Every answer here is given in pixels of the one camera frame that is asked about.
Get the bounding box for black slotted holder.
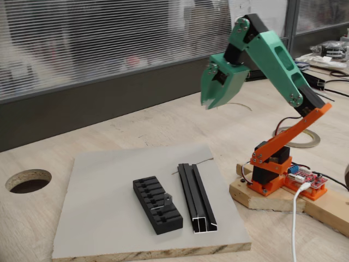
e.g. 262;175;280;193
133;176;183;235

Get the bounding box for printed paper sheet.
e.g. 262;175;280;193
228;0;288;50

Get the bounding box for roll of thin tape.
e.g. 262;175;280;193
272;126;322;149

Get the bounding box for white plastic packaging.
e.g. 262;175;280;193
296;53;347;69

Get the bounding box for black item in clear bag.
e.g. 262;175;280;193
310;40;349;58

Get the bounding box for narrow window blinds panel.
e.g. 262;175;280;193
296;0;349;35

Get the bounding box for pale wooden base block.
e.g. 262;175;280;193
228;163;306;214

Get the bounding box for red controller circuit board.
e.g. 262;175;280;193
285;163;328;190

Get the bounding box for grey chipboard panel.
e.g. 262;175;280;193
51;144;252;260

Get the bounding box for white horizontal window blinds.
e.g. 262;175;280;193
0;0;288;103

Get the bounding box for wooden plank under controller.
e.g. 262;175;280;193
299;188;349;237

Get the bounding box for black red arm wire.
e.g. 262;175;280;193
273;116;304;135

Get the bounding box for grey window frame post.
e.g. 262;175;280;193
285;0;298;60

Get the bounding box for tricolour base servo wire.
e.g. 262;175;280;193
241;160;256;189

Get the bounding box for black metal frame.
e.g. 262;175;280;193
245;69;326;91

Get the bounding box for thin black table cable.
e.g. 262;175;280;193
324;79;349;97

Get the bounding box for black aluminium profile rail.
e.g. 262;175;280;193
177;163;219;234

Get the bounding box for thin black power wire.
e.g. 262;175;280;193
313;171;349;191

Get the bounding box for white USB cable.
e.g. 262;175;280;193
291;182;311;262

